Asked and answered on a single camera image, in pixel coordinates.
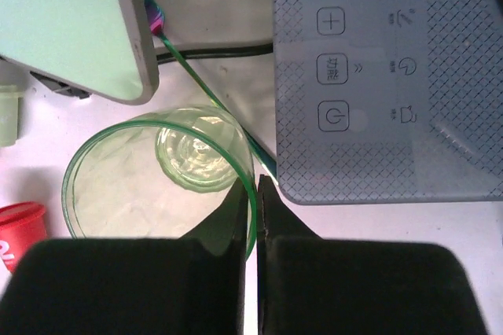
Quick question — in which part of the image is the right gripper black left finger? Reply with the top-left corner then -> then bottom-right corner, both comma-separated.
1,182 -> 248,334

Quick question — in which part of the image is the mint green cutting board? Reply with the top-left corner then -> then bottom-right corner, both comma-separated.
1,0 -> 160,105

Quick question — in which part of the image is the black power cable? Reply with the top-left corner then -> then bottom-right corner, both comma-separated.
155,40 -> 274,64

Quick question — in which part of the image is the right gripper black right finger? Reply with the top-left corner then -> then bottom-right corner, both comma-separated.
257,176 -> 486,334

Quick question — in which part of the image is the green coffee capsule near stand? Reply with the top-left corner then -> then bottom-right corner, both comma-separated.
0,85 -> 23,148

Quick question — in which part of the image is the green iridescent stirring spoon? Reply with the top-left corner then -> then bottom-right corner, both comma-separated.
143,0 -> 278,185

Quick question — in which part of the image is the grey induction cooker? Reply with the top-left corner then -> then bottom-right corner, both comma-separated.
273,0 -> 502,204

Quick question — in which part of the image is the red coffee capsule top left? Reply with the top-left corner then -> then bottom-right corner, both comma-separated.
1,201 -> 47,274

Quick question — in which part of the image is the green glass cup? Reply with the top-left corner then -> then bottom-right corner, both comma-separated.
61,105 -> 257,254

